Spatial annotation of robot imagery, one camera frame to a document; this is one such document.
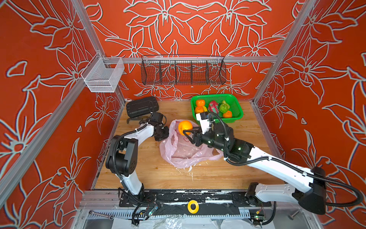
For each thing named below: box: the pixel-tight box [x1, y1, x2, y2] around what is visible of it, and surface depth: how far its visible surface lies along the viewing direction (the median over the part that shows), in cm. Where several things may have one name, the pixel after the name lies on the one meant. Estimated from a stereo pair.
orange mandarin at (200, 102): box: [196, 99, 206, 107], surface depth 109 cm
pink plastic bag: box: [159, 119, 224, 169], surface depth 79 cm
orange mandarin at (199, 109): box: [194, 105, 204, 114], surface depth 109 cm
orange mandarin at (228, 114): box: [223, 110, 233, 118], surface depth 106 cm
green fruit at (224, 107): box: [219, 103, 231, 114], surface depth 105 cm
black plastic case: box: [125, 96, 160, 118], surface depth 109 cm
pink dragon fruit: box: [207, 100, 220, 115], surface depth 108 cm
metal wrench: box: [88, 209, 115, 220], surface depth 71 cm
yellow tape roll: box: [187, 199, 200, 215], surface depth 71 cm
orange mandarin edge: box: [178, 120, 194, 136], surface depth 66 cm
